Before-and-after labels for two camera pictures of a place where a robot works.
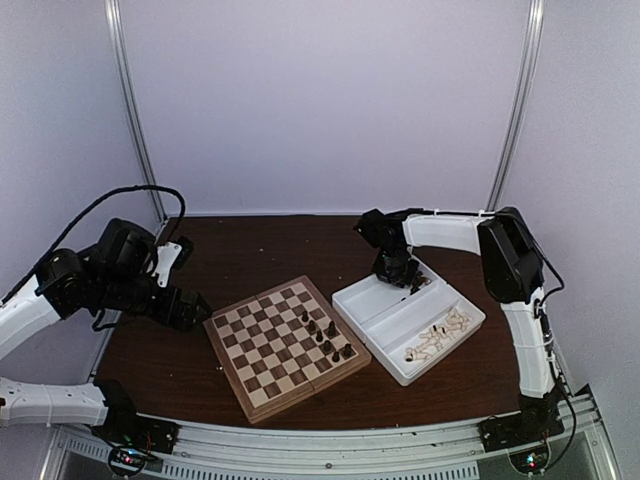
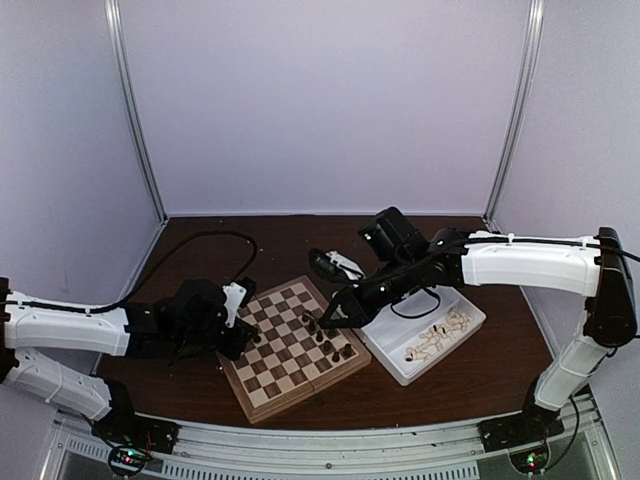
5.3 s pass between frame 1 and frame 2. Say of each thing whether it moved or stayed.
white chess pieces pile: stayed
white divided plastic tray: stayed
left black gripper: moved
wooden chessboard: stayed
